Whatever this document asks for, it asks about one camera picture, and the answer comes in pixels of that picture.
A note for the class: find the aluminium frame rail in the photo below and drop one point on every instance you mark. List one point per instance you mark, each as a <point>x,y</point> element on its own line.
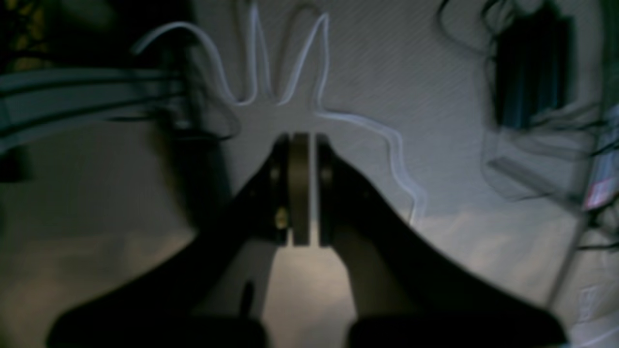
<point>41,102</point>

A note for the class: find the black power brick on floor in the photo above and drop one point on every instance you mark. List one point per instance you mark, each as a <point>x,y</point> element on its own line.
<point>535,68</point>

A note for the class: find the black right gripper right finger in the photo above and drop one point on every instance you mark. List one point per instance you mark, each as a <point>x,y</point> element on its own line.
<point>408,294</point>

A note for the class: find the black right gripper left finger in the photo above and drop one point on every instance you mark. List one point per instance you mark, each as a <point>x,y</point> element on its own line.
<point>208,294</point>

